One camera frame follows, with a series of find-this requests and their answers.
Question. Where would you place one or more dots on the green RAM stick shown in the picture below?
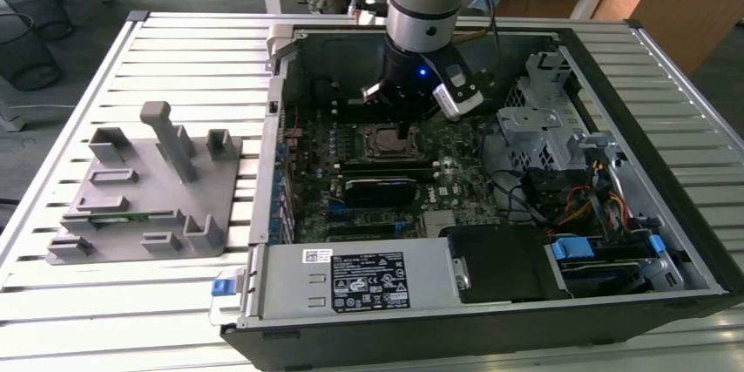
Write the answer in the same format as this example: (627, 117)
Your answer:
(145, 216)

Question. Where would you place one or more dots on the black expansion slot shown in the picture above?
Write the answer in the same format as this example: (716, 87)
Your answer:
(365, 231)

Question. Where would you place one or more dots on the black plastic air shroud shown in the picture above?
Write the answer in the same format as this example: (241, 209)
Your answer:
(500, 263)

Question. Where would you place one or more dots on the blue case release latch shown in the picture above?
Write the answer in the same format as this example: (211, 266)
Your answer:
(224, 288)

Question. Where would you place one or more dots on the grey plastic parts rack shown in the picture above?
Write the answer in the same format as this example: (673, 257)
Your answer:
(151, 215)

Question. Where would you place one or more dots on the green motherboard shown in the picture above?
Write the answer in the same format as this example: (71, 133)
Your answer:
(459, 163)

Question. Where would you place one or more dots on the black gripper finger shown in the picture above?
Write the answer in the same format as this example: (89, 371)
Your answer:
(421, 111)
(375, 95)

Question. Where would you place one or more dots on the silver power supply black label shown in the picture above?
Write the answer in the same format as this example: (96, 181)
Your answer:
(291, 285)

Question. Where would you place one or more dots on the black graphics card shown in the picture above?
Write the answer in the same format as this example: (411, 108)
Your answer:
(377, 193)

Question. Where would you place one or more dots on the black PC case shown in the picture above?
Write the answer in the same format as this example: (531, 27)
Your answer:
(407, 346)

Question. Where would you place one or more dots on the silver drive cage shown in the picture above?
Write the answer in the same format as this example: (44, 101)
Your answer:
(535, 128)

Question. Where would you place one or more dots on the grey furniture foot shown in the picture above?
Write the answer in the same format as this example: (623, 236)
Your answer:
(11, 121)

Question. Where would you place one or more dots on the silver CPU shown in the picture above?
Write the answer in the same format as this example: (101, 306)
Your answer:
(388, 140)

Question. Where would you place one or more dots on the silver disk bay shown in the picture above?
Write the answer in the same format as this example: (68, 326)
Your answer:
(663, 274)

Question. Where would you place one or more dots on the wooden cabinet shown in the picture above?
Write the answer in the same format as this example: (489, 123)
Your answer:
(685, 6)

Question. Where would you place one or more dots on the black mesh waste bin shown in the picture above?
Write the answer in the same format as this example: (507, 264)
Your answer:
(52, 10)
(29, 58)

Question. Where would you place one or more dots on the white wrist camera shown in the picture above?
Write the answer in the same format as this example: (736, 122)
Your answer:
(459, 99)

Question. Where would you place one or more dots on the silver chipset heatsink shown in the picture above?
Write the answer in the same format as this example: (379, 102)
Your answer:
(439, 220)

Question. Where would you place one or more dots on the hard disk in blue carrier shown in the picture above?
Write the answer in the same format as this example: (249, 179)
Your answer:
(572, 250)

